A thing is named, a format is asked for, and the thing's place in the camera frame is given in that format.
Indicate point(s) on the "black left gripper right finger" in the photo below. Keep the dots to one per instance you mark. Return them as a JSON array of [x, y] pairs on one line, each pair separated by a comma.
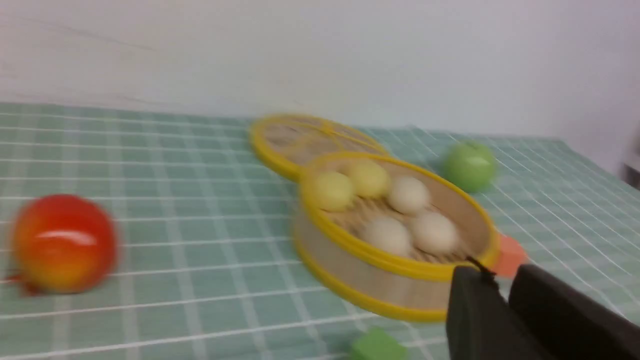
[[568, 324]]

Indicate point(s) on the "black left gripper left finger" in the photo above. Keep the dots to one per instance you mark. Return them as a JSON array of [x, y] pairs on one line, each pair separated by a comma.
[[480, 324]]

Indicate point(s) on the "white bun front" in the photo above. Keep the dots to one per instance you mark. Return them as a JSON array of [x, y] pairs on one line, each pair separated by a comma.
[[433, 233]]

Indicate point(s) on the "green cube block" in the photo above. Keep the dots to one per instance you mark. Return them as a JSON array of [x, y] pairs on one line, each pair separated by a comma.
[[377, 344]]

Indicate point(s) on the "white bun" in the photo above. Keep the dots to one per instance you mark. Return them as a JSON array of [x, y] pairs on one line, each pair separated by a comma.
[[389, 235], [408, 195], [433, 233]]

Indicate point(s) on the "orange cube block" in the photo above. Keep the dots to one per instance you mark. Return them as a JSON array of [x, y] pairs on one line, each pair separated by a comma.
[[511, 256]]

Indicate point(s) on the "green apple toy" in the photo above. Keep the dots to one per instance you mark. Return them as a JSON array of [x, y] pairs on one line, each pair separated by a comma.
[[471, 166]]

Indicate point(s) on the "woven bamboo steamer lid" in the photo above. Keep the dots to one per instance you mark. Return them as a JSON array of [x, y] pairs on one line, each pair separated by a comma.
[[285, 142]]

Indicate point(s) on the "red pomegranate toy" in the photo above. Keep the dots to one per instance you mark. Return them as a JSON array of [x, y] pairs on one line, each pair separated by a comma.
[[61, 244]]

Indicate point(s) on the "yellow bun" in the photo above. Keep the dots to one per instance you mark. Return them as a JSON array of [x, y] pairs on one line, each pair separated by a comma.
[[333, 191], [370, 180]]

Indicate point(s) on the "bamboo steamer tray yellow rim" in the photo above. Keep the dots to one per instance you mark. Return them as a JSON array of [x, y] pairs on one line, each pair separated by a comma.
[[415, 288]]

